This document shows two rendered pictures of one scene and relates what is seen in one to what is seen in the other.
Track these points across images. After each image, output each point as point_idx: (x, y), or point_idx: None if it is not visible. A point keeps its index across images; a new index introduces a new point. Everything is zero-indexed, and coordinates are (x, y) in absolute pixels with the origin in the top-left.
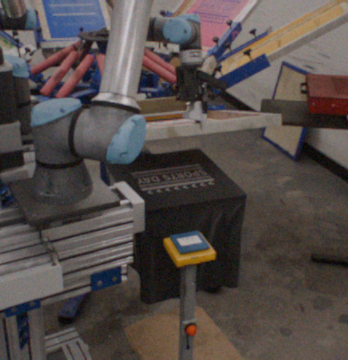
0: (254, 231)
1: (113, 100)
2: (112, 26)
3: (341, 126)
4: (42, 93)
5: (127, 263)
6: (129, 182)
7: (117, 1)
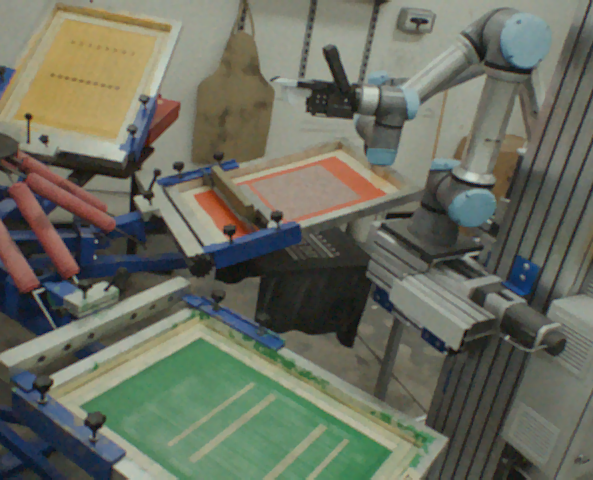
0: (18, 337)
1: None
2: (543, 91)
3: (153, 149)
4: (37, 286)
5: (70, 468)
6: (317, 261)
7: (540, 74)
